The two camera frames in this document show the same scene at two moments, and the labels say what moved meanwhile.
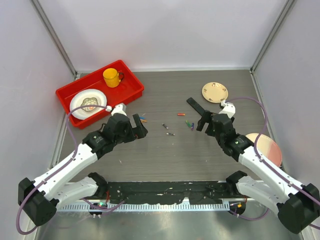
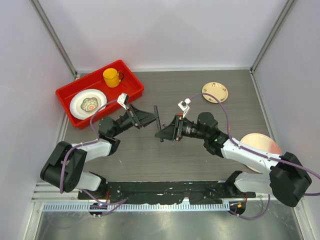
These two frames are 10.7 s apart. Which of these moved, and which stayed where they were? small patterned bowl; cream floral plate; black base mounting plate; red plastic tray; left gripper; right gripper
Moved: right gripper; left gripper
Stayed: cream floral plate; red plastic tray; small patterned bowl; black base mounting plate
